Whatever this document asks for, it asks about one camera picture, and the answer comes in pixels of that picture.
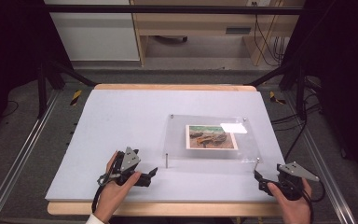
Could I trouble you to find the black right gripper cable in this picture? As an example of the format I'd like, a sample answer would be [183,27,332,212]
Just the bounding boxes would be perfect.
[300,179,326,224]

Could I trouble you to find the aluminium floor rail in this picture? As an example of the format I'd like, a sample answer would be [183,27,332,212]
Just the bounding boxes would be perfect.
[0,89,61,224]
[283,91,357,224]

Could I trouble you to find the white sleeve cuff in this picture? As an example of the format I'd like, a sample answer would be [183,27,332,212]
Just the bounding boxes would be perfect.
[85,213,106,224]

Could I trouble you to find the wooden table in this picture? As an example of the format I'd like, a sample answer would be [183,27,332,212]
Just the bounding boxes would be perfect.
[47,83,286,217]

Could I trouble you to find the black metal stand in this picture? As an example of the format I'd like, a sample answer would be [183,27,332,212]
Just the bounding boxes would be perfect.
[244,58,310,121]
[36,58,98,119]

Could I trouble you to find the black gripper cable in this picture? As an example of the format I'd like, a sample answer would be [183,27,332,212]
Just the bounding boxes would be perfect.
[300,179,326,224]
[90,174,110,215]

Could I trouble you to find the black curtain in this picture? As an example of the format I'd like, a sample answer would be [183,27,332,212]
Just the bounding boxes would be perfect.
[282,0,358,190]
[0,0,73,146]

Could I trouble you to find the pale table cover sheet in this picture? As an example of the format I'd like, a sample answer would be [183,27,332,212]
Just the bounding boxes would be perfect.
[44,89,286,203]

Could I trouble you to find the black horizontal frame bar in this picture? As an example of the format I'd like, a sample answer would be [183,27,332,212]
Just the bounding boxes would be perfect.
[44,4,304,16]

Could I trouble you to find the black floor cables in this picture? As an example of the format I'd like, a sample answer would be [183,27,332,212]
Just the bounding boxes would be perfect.
[270,76,324,162]

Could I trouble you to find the thin black floor cable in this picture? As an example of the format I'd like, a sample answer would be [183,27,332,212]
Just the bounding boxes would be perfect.
[0,99,20,119]

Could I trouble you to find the white cabinet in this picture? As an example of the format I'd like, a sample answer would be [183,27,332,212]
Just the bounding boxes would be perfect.
[44,0,141,63]

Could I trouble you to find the painted boats picture card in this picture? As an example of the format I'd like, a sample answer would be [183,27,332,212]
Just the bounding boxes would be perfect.
[185,124,240,151]

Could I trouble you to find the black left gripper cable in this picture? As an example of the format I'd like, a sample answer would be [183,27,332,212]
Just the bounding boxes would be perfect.
[90,174,110,215]

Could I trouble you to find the grey desk drawer handle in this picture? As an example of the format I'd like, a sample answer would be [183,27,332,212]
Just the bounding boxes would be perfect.
[225,26,253,35]

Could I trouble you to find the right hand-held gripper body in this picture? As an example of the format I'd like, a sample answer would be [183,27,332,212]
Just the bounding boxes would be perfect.
[275,161,321,202]

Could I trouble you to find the person's right hand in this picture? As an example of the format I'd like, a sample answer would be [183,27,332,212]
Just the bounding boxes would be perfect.
[267,177,313,224]

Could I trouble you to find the wooden desk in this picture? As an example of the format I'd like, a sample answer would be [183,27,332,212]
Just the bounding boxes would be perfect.
[129,0,306,67]

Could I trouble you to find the black hanging cables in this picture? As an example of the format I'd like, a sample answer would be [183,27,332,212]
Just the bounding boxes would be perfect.
[251,1,287,67]

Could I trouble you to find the clear acrylic photo frame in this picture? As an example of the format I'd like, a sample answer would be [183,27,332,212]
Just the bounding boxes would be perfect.
[162,113,264,174]

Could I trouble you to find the person's left hand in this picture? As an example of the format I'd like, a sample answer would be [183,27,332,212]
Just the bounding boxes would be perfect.
[93,150,143,224]

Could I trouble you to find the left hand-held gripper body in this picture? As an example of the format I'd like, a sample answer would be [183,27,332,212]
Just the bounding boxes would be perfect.
[97,147,143,188]

